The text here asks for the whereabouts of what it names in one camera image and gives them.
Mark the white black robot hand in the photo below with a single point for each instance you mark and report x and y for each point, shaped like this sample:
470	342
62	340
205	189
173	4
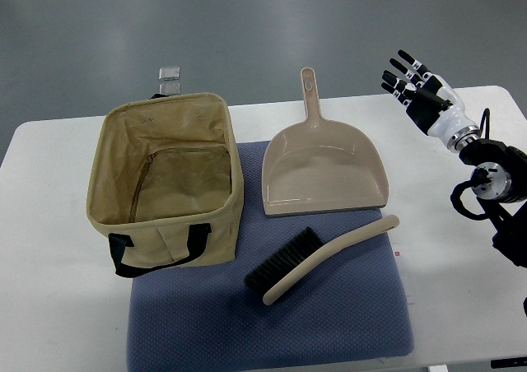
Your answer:
430	102

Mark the beige brush black bristles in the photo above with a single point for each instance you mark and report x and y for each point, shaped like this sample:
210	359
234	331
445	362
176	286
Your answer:
283	269

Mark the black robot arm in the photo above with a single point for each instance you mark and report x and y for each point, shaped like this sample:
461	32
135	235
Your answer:
499	183

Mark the yellow fabric bag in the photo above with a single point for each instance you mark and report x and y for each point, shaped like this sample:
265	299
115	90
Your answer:
166	186

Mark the beige plastic dustpan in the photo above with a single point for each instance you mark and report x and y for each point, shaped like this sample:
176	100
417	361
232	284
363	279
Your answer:
321	165

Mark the lower metal floor plate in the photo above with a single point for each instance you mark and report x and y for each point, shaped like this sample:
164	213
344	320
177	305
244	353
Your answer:
169	88

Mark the blue cushion mat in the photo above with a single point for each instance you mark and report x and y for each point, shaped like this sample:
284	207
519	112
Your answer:
351	307

